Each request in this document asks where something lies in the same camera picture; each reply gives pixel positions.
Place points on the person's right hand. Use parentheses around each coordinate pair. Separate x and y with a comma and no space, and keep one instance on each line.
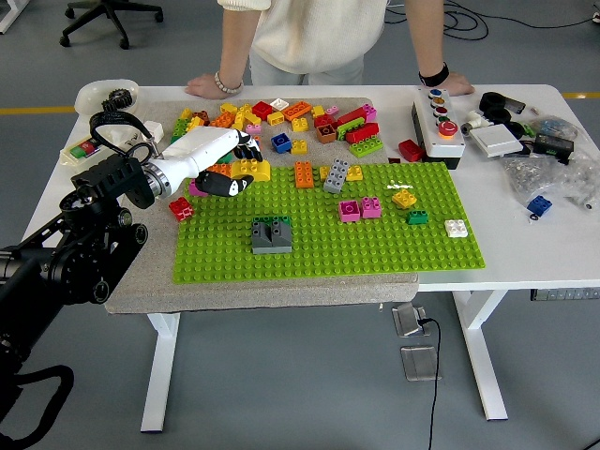
(204,86)

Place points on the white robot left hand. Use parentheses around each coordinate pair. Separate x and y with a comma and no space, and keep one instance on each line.
(201,150)

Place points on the person's left hand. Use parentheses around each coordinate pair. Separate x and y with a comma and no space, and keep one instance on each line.
(458,86)

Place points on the yellow curved brick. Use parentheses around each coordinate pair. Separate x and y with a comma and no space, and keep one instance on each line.
(255,169)

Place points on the person's right forearm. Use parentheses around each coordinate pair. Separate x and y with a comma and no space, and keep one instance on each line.
(236,47)

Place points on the person's left forearm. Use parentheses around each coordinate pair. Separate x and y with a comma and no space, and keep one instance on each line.
(426,33)

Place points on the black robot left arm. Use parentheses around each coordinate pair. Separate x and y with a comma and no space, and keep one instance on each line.
(56,262)

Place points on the green long brick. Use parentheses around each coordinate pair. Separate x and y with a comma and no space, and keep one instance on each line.
(225,159)
(347,127)

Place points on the orange long brick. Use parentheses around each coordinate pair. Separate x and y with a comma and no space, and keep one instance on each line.
(218,169)

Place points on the brown brick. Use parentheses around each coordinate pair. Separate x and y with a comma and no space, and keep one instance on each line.
(325,135)
(201,115)

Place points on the lime brick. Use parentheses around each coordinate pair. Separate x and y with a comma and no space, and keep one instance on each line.
(179,127)
(365,148)

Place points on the magenta brick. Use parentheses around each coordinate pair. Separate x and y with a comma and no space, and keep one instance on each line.
(193,190)
(349,212)

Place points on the pink small brick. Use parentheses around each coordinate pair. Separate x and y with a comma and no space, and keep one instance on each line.
(253,130)
(332,110)

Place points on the red printed brick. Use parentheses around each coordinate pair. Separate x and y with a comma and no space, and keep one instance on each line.
(180,208)

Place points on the white brick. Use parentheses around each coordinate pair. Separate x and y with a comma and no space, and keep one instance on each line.
(279,103)
(456,229)

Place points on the blue brick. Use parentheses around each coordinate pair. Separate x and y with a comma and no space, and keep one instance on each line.
(281,143)
(539,206)

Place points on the red long brick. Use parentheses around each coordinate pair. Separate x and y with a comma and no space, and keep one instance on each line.
(363,133)
(350,116)

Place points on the grey sloped brick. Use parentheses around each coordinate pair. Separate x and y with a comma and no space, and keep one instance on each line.
(272,244)

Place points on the yellow narrow brick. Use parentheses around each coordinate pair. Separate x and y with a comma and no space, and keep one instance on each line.
(323,173)

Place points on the grey long brick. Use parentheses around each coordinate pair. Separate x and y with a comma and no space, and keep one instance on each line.
(335,178)

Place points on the dark green small brick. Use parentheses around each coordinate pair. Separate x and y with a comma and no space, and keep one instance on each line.
(416,218)

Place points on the green baseplate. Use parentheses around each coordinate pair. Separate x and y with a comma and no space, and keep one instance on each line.
(375,253)

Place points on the black wristwatch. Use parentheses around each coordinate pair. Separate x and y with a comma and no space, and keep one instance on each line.
(433,75)

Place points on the white pipe fitting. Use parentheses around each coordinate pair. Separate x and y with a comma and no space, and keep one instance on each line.
(474,123)

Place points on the white cube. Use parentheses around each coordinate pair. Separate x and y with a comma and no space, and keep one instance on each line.
(157,131)

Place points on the push-button control box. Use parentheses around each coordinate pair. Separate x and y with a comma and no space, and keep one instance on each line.
(440,145)

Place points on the dark metal block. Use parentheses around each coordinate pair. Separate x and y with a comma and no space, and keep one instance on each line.
(517,106)

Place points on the white tube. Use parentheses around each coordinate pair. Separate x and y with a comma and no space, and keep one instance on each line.
(124,140)

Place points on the black gear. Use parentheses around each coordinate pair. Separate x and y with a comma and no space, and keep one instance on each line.
(119,98)

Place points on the clear bag blue parts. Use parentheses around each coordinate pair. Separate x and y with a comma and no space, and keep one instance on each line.
(553,127)

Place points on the black power adapter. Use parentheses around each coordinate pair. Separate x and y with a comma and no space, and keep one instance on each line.
(554,147)

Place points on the white bowl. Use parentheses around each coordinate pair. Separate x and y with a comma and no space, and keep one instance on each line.
(89,96)

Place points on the clear bag of screws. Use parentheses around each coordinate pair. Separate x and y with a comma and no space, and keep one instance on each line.
(534,178)

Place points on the black office chair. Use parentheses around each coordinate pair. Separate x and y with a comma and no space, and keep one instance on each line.
(110,11)

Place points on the person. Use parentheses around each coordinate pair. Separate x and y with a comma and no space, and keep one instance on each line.
(314,33)

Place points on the grey-brown mat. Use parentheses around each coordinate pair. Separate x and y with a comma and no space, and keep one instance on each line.
(281,295)

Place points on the white table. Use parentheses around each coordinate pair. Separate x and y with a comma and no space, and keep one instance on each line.
(515,253)

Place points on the white furniture leg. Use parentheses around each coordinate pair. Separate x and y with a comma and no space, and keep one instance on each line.
(7,21)

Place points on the table height control panel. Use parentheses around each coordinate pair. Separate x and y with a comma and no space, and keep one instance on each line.
(565,295)

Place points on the metal floor socket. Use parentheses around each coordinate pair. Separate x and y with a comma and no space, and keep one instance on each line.
(409,321)
(419,363)

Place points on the white switch plate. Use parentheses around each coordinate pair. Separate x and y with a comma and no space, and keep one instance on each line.
(496,140)

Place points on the white switch box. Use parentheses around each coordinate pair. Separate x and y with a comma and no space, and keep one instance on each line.
(82,150)

